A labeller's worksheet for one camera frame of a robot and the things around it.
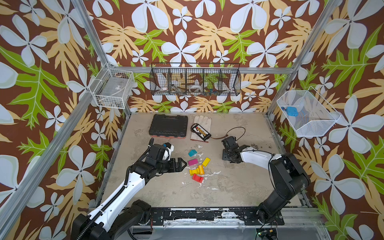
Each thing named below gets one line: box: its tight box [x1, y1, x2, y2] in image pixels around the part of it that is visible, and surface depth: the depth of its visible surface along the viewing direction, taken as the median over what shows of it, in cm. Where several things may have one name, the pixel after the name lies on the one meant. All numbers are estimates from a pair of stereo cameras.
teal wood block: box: [188, 149, 198, 157], surface depth 100 cm
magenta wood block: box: [188, 158, 198, 166], surface depth 95 cm
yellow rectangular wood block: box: [202, 157, 211, 167], surface depth 95 cm
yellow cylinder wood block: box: [189, 167, 200, 176], surface depth 90 cm
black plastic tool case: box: [148, 114, 189, 139], surface depth 110 cm
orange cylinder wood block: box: [198, 164, 205, 175], surface depth 91 cm
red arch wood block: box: [192, 173, 204, 184], surface depth 88 cm
